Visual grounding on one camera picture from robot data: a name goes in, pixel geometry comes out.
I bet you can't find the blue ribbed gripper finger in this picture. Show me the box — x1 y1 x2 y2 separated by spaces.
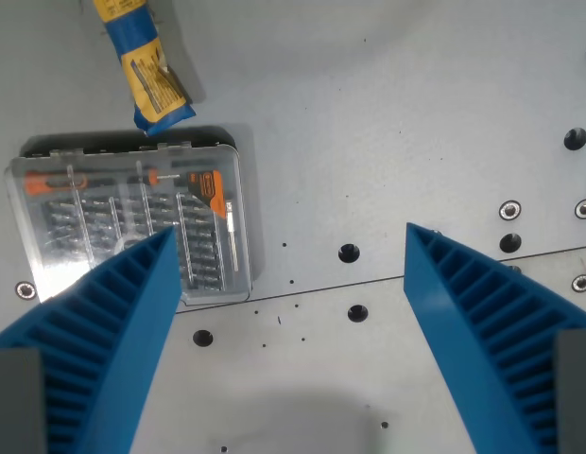
403 222 586 454
0 225 184 454

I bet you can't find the clear plastic screwdriver bit case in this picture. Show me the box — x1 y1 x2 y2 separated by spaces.
3 140 254 307

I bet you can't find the blue and yellow snack bag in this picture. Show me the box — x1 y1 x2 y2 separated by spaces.
93 0 198 138

